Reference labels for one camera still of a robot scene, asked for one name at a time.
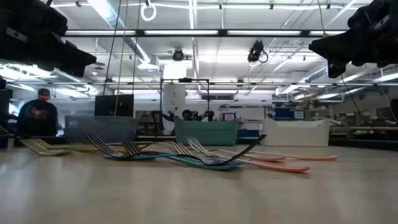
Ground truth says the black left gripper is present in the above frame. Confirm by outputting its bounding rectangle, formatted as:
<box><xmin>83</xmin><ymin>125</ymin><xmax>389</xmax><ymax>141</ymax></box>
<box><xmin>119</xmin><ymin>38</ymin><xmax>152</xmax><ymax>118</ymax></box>
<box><xmin>0</xmin><ymin>29</ymin><xmax>98</xmax><ymax>78</ymax></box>

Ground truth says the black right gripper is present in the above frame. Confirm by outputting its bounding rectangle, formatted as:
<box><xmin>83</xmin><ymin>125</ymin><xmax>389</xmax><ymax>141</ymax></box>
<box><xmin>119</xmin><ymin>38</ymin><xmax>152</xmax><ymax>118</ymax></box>
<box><xmin>308</xmin><ymin>8</ymin><xmax>398</xmax><ymax>79</ymax></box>

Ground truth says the black fork blue handle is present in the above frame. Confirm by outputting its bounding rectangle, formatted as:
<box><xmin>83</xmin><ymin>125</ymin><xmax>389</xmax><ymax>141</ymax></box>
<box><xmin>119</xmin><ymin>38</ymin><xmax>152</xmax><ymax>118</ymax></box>
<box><xmin>83</xmin><ymin>131</ymin><xmax>242</xmax><ymax>172</ymax></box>
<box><xmin>104</xmin><ymin>134</ymin><xmax>267</xmax><ymax>167</ymax></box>
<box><xmin>123</xmin><ymin>139</ymin><xmax>244</xmax><ymax>166</ymax></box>

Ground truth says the black monitor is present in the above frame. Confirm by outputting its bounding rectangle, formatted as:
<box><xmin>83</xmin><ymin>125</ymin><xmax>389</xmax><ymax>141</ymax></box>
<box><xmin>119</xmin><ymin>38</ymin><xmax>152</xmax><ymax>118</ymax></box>
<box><xmin>95</xmin><ymin>94</ymin><xmax>135</xmax><ymax>118</ymax></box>

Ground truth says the black overhead light bar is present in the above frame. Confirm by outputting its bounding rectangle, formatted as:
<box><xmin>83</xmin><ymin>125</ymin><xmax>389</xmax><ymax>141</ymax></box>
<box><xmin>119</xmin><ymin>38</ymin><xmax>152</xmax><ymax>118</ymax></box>
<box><xmin>63</xmin><ymin>29</ymin><xmax>348</xmax><ymax>38</ymax></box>

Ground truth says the translucent grey plastic bin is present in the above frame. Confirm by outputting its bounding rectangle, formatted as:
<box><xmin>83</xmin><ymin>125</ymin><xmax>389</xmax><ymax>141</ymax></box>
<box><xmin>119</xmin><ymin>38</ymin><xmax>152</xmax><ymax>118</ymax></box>
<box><xmin>64</xmin><ymin>114</ymin><xmax>138</xmax><ymax>144</ymax></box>

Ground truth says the black equipment box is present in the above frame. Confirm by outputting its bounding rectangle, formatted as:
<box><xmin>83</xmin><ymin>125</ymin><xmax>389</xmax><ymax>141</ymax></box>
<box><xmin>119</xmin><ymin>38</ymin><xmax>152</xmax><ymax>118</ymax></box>
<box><xmin>0</xmin><ymin>88</ymin><xmax>14</xmax><ymax>125</ymax></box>

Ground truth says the blue storage box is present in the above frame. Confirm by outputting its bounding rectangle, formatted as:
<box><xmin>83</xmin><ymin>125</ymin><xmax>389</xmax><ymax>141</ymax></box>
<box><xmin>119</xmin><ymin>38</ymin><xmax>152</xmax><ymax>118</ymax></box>
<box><xmin>273</xmin><ymin>107</ymin><xmax>305</xmax><ymax>121</ymax></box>

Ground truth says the wooden workbench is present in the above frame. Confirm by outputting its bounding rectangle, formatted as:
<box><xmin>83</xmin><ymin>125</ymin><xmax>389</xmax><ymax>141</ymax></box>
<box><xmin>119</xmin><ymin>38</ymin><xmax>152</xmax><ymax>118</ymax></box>
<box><xmin>329</xmin><ymin>125</ymin><xmax>398</xmax><ymax>132</ymax></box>

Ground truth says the white plastic bin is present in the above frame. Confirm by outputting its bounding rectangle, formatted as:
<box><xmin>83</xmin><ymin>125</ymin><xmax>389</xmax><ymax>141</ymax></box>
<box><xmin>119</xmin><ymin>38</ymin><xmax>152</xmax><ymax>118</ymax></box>
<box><xmin>262</xmin><ymin>118</ymin><xmax>331</xmax><ymax>147</ymax></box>

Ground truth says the white pillar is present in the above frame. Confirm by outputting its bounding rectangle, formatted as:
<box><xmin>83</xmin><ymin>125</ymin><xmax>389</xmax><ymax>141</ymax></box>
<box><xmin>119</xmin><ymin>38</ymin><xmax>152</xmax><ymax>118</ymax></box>
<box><xmin>162</xmin><ymin>83</ymin><xmax>187</xmax><ymax>125</ymax></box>

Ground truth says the blue crate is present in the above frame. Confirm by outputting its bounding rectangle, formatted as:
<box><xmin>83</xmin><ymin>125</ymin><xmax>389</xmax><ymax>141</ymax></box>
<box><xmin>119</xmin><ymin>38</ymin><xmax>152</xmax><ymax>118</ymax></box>
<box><xmin>238</xmin><ymin>129</ymin><xmax>261</xmax><ymax>138</ymax></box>

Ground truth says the teal plastic bin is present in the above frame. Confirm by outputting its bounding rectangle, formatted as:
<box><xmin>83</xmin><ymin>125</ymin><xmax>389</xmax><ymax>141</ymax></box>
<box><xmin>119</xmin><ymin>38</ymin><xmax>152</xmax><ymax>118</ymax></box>
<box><xmin>174</xmin><ymin>118</ymin><xmax>239</xmax><ymax>146</ymax></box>

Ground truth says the yellow and black hanging cable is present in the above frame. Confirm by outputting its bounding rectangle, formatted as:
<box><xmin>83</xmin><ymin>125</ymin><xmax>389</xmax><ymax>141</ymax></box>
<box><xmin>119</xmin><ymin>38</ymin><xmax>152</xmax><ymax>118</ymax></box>
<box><xmin>317</xmin><ymin>0</ymin><xmax>365</xmax><ymax>121</ymax></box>

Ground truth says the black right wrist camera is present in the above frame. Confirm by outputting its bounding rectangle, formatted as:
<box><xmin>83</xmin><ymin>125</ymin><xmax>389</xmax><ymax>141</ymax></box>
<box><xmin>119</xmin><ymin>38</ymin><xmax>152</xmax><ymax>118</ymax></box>
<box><xmin>347</xmin><ymin>0</ymin><xmax>391</xmax><ymax>30</ymax></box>

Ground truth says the silver ceiling duct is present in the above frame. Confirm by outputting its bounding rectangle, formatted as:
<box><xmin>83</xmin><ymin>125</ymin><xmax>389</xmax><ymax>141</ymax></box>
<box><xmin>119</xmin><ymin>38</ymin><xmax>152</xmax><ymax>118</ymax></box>
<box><xmin>88</xmin><ymin>0</ymin><xmax>153</xmax><ymax>65</ymax></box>

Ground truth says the white hanging ring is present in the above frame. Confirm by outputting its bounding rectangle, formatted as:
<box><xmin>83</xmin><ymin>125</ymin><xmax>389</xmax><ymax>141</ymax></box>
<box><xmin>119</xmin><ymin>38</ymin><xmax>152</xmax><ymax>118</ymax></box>
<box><xmin>140</xmin><ymin>2</ymin><xmax>157</xmax><ymax>22</ymax></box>

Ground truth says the black table edge rail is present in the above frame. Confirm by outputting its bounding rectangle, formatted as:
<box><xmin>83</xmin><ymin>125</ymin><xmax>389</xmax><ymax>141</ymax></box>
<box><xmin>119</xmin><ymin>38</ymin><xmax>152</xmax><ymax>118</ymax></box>
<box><xmin>0</xmin><ymin>134</ymin><xmax>398</xmax><ymax>152</ymax></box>

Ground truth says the black metal frame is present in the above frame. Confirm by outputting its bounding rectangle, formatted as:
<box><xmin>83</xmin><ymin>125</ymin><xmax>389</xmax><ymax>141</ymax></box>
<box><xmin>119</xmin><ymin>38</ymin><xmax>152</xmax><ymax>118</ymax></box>
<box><xmin>160</xmin><ymin>77</ymin><xmax>211</xmax><ymax>134</ymax></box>

